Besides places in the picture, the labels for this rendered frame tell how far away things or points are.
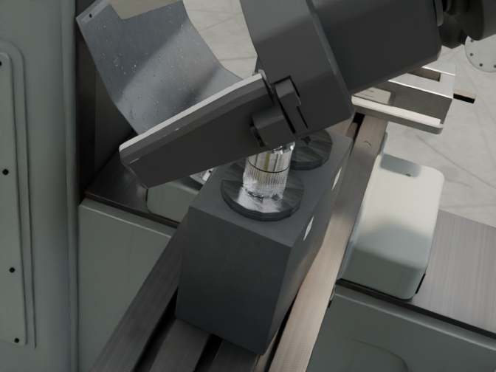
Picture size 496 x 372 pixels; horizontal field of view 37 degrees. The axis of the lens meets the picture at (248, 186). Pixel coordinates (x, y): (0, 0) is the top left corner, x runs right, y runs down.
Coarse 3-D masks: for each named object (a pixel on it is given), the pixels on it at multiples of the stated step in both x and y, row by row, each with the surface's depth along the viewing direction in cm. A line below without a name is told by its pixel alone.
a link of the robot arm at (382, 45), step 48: (240, 0) 27; (288, 0) 26; (336, 0) 25; (384, 0) 25; (432, 0) 27; (480, 0) 26; (288, 48) 25; (336, 48) 26; (384, 48) 27; (432, 48) 27; (288, 96) 25; (336, 96) 26
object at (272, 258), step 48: (336, 144) 89; (240, 192) 78; (288, 192) 79; (336, 192) 94; (192, 240) 80; (240, 240) 77; (288, 240) 76; (192, 288) 85; (240, 288) 81; (288, 288) 84; (240, 336) 86
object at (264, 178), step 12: (252, 156) 75; (252, 168) 76; (264, 168) 75; (276, 168) 75; (288, 168) 77; (252, 180) 77; (264, 180) 76; (276, 180) 77; (252, 192) 78; (264, 192) 77; (276, 192) 78
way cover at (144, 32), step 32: (96, 0) 113; (96, 32) 113; (128, 32) 121; (160, 32) 130; (192, 32) 139; (96, 64) 112; (128, 64) 120; (160, 64) 128; (192, 64) 136; (128, 96) 119; (160, 96) 126; (192, 96) 133
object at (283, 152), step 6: (288, 144) 75; (294, 144) 76; (276, 150) 74; (282, 150) 74; (288, 150) 75; (264, 156) 74; (270, 156) 74; (276, 156) 74; (282, 156) 75; (288, 156) 75
